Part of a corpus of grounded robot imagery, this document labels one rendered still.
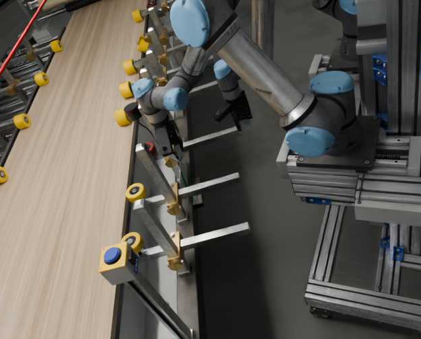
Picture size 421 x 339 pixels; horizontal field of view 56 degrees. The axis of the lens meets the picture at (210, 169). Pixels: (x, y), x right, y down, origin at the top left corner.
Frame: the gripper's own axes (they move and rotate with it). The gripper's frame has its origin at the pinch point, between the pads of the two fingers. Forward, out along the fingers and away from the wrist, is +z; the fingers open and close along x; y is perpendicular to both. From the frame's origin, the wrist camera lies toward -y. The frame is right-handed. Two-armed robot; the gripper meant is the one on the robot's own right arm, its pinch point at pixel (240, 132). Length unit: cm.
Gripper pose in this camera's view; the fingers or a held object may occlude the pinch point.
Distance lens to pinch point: 175.6
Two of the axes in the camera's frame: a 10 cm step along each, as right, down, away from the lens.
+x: -0.7, -6.8, 7.3
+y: 9.5, -2.8, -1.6
